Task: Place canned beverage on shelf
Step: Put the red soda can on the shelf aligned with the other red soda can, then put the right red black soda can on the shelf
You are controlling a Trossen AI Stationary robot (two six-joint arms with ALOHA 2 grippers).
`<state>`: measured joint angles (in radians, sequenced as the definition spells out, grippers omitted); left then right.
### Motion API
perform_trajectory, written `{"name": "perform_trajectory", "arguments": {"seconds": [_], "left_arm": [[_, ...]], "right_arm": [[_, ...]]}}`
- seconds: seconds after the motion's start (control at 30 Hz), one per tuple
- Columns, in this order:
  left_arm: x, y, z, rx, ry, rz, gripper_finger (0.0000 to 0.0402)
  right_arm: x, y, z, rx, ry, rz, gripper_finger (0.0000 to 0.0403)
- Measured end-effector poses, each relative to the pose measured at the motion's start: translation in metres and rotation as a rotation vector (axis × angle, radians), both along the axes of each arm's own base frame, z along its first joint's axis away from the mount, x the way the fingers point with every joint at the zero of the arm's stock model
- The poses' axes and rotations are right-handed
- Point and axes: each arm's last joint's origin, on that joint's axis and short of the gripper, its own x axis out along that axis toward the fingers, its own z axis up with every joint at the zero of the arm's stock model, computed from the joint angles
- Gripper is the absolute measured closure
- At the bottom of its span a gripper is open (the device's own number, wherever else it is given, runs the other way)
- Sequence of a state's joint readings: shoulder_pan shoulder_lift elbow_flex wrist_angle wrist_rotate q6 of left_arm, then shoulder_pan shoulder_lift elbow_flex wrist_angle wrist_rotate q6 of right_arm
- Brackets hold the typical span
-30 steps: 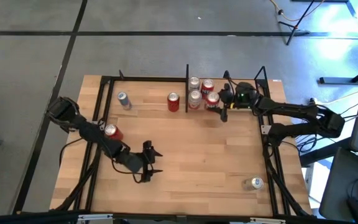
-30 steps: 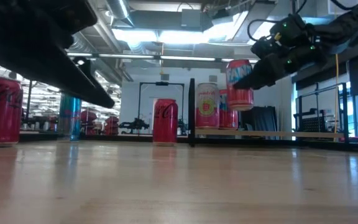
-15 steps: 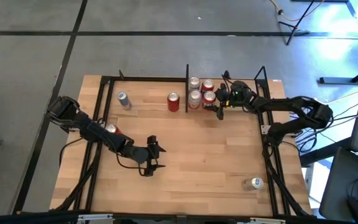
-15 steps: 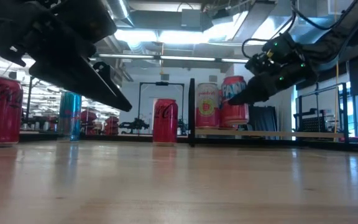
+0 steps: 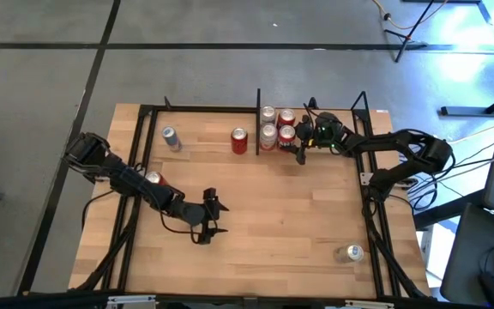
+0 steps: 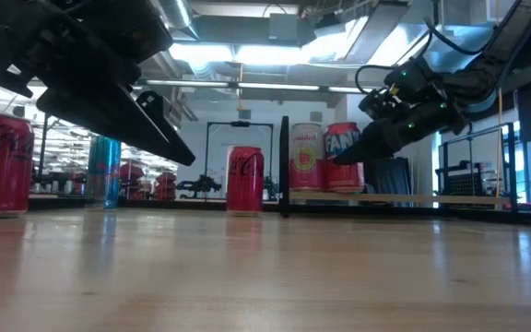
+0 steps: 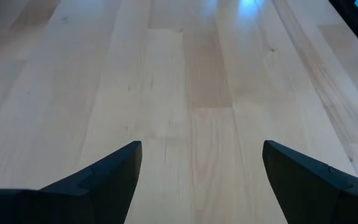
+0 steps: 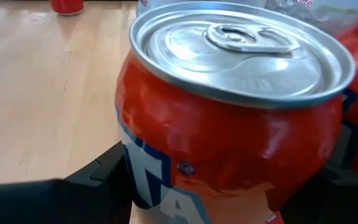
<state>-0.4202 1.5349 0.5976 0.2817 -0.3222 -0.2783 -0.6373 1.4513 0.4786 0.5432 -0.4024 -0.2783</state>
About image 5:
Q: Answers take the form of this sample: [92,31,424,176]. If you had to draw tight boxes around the red Fanta soda can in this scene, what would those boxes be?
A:
[277,124,298,153]

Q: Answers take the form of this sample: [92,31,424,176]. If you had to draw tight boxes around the white pink raspberry seltzer can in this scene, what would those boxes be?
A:
[259,123,279,152]

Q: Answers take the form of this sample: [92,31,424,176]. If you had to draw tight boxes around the pale silver beverage can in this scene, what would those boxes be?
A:
[259,105,277,126]

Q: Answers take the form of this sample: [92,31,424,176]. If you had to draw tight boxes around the red beverage can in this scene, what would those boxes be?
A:
[277,108,297,129]

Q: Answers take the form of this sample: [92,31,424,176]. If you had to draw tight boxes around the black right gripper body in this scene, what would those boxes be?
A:
[306,111,346,149]

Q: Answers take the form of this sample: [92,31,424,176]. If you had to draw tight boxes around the black rectangular shelf end frame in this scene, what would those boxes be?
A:
[256,88,262,156]

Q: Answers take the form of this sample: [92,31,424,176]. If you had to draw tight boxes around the black aluminium table frame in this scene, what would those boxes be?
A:
[69,89,435,309]

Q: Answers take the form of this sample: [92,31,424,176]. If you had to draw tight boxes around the blue silver energy drink can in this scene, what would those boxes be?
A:
[333,243,365,264]
[161,125,184,153]

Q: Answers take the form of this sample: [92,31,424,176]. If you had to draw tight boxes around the black desk leg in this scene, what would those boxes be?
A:
[413,188,486,231]

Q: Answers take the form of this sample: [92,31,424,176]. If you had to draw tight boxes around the black tripod stand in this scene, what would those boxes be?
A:
[383,0,436,64]

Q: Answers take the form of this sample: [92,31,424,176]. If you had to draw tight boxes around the silver aluminium bar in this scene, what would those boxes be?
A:
[343,299,396,309]
[105,294,158,309]

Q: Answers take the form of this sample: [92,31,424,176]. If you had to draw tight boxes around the black floor stand base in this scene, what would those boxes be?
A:
[439,85,494,118]

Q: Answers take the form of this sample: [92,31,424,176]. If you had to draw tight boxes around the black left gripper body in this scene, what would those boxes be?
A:
[198,199,220,245]

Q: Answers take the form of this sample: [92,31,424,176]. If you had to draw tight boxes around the red black-script cola can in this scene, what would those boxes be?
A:
[230,127,249,155]
[145,170,171,188]

